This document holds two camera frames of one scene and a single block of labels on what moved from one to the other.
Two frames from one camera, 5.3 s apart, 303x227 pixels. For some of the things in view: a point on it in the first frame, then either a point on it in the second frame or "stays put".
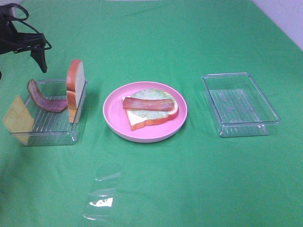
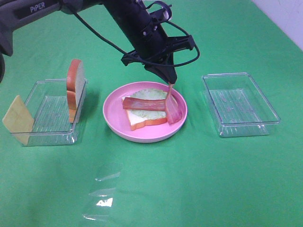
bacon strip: [54, 105] to [173, 112]
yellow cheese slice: [19, 121] stays put
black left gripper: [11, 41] to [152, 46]
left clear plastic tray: [52, 128] stays put
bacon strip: [140, 103] stays put
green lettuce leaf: [152, 94] stays put
